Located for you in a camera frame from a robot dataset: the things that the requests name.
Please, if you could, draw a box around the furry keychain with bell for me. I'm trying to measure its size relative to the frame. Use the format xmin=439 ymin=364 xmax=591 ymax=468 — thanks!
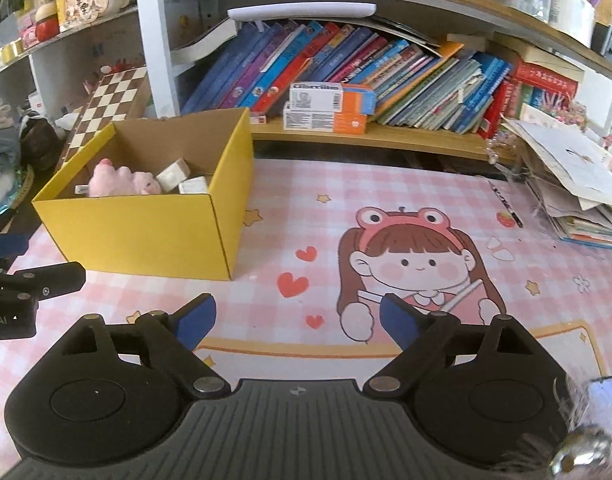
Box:
xmin=501 ymin=374 xmax=612 ymax=480

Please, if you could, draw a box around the small white box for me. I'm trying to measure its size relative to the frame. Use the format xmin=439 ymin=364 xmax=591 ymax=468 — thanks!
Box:
xmin=178 ymin=176 xmax=210 ymax=195
xmin=156 ymin=158 xmax=190 ymax=191

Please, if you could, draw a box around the black pen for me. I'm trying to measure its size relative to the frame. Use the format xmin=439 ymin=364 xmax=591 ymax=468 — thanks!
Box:
xmin=488 ymin=180 xmax=525 ymax=229

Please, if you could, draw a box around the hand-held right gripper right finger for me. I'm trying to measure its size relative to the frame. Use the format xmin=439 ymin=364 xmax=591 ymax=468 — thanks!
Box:
xmin=362 ymin=293 xmax=548 ymax=400

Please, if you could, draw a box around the row of colourful books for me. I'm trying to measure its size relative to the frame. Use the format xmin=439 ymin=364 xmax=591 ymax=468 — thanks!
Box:
xmin=181 ymin=20 xmax=584 ymax=140

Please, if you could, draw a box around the white orange blue carton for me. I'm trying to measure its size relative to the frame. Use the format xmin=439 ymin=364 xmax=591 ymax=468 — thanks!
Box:
xmin=289 ymin=82 xmax=377 ymax=115

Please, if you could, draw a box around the pink plush toy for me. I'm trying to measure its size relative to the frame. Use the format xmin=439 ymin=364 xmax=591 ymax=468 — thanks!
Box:
xmin=88 ymin=158 xmax=162 ymax=197

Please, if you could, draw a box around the yellow cardboard box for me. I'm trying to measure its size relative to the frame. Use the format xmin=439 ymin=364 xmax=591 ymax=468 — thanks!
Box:
xmin=32 ymin=107 xmax=255 ymax=282

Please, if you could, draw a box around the white lamp bar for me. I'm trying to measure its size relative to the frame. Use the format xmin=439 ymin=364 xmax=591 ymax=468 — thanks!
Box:
xmin=227 ymin=2 xmax=378 ymax=24

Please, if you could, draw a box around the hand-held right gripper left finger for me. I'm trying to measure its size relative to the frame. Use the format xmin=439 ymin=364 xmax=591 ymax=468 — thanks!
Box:
xmin=56 ymin=293 xmax=232 ymax=402

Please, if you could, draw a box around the brown and cream chessboard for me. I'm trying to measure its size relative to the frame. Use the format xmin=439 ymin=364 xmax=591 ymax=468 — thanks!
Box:
xmin=56 ymin=66 xmax=150 ymax=171

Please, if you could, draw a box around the pink cartoon desk mat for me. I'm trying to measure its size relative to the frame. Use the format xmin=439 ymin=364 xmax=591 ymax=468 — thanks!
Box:
xmin=0 ymin=157 xmax=612 ymax=461

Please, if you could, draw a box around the pile of loose papers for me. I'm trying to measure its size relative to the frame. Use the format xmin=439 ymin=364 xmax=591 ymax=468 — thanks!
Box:
xmin=501 ymin=115 xmax=612 ymax=252

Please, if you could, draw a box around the white shelf upright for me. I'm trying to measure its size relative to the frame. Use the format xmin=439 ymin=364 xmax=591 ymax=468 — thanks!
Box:
xmin=133 ymin=0 xmax=183 ymax=119

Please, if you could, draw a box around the white round container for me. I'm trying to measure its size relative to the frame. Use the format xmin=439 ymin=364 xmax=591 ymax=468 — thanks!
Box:
xmin=551 ymin=0 xmax=598 ymax=47

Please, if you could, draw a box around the brown leather bag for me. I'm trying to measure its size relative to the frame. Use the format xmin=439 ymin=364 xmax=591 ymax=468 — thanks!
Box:
xmin=18 ymin=115 xmax=63 ymax=172

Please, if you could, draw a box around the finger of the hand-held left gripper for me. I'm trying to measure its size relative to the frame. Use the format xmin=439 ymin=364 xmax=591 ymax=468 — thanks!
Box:
xmin=0 ymin=232 xmax=31 ymax=263
xmin=0 ymin=261 xmax=86 ymax=307

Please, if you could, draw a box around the thick open paperback book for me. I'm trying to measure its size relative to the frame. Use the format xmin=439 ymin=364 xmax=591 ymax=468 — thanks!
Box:
xmin=171 ymin=17 xmax=238 ymax=66

